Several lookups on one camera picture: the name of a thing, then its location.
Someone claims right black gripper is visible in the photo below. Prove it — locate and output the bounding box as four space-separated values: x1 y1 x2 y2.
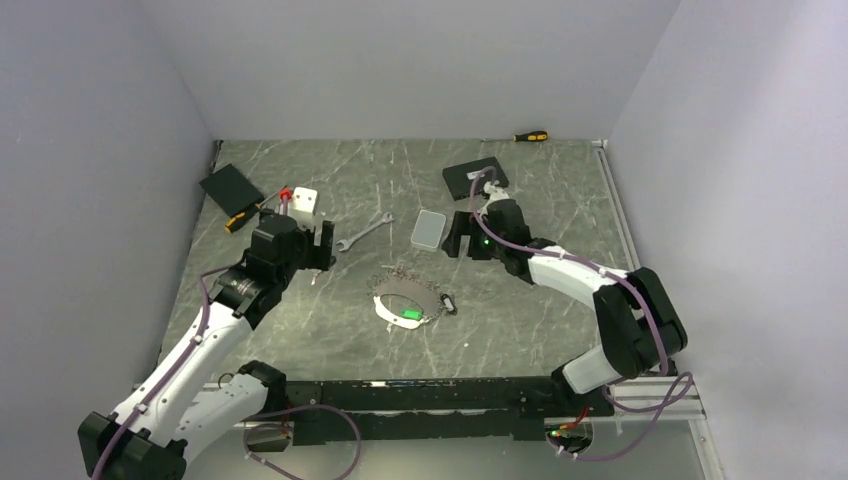
442 211 507 260

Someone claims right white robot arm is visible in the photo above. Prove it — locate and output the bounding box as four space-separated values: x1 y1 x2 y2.
441 199 688 415

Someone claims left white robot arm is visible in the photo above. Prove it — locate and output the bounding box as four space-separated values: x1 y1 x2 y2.
77 210 335 479

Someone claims grey plastic box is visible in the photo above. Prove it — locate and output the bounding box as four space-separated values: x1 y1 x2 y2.
410 210 447 252

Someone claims small silver wrench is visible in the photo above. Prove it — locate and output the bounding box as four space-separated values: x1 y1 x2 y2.
336 212 394 253

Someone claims yellow black screwdriver near box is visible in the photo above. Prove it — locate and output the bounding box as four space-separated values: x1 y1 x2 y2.
225 185 287 234

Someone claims black flat box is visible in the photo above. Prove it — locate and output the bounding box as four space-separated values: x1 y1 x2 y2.
199 164 265 217

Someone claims black network switch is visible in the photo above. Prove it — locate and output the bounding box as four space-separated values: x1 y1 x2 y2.
442 156 510 201

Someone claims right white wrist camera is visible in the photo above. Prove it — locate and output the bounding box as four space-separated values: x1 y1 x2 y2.
482 182 510 210

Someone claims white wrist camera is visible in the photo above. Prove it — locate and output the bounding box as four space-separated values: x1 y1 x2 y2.
288 187 318 230
482 182 510 210

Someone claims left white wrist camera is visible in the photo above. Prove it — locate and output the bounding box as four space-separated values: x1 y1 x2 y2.
288 187 318 230

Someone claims yellow black screwdriver at wall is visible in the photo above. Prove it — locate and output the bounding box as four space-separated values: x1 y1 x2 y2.
480 130 549 143

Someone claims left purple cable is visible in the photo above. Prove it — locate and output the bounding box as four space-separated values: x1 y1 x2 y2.
89 192 362 480

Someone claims purple cable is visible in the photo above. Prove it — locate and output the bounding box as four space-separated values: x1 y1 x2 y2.
89 192 362 480
468 166 695 464

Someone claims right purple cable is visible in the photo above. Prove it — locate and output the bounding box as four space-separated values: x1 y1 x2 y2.
468 166 695 464

